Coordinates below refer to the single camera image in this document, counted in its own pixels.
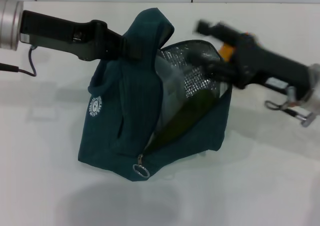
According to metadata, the clear plastic food container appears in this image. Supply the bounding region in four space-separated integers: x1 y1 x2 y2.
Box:
154 54 187 126

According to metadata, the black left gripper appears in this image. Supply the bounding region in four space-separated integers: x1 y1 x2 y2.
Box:
19 10 144 62

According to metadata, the yellow orange pear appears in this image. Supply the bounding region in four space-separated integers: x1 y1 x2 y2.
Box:
219 42 238 63

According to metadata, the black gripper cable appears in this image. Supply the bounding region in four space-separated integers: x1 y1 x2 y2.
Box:
264 86 316 128
0 47 38 78

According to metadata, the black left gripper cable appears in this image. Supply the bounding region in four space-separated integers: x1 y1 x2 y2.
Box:
0 47 38 78

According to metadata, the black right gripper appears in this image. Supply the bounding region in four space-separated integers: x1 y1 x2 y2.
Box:
191 19 315 98

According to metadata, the dark teal insulated lunch bag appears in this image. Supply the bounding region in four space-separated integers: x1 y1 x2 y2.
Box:
77 7 233 183

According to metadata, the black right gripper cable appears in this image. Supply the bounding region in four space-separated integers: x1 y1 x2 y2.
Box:
264 86 316 128

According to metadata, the green cucumber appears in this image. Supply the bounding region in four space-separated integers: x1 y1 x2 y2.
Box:
151 90 221 152

